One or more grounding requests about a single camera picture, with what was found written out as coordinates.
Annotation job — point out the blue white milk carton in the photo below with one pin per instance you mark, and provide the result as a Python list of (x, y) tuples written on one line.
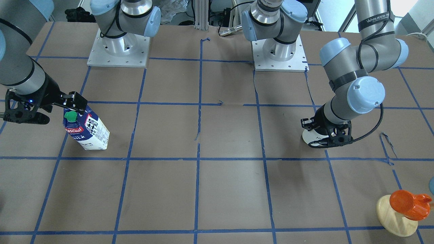
[(87, 129)]

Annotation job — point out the white ceramic mug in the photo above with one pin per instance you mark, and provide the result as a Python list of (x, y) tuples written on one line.
[(310, 136)]

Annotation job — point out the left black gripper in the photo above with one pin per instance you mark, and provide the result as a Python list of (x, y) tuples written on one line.
[(322, 121)]

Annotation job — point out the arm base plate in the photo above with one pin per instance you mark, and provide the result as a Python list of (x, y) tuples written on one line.
[(270, 55), (128, 51)]

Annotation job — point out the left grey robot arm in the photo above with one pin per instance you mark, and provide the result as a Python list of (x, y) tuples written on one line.
[(279, 22)]

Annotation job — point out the aluminium frame post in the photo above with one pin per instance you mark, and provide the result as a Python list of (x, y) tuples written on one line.
[(201, 14)]

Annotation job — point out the orange plastic cup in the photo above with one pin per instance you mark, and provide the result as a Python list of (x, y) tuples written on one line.
[(414, 207)]

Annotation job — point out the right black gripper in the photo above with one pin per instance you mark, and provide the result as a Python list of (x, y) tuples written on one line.
[(51, 91)]

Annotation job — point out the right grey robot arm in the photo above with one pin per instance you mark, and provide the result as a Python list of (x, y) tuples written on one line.
[(29, 87)]

